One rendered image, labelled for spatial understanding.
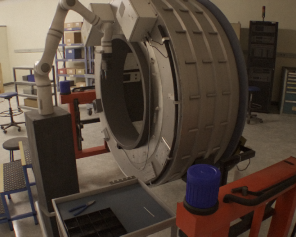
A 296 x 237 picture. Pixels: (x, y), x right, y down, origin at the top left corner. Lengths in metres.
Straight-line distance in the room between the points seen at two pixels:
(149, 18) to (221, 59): 0.46
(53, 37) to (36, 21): 8.01
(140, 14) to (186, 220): 1.02
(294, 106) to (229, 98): 4.61
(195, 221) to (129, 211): 0.59
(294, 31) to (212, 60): 5.55
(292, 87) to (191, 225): 5.25
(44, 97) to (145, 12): 0.77
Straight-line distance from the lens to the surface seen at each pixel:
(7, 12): 10.73
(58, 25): 1.63
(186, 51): 1.37
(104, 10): 2.04
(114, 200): 1.52
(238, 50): 1.59
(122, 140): 2.03
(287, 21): 6.90
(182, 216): 0.97
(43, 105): 1.64
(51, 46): 1.60
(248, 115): 5.31
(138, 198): 1.53
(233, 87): 1.53
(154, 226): 1.30
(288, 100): 6.05
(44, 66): 1.58
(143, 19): 1.42
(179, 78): 1.29
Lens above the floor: 1.53
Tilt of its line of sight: 17 degrees down
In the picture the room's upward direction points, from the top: straight up
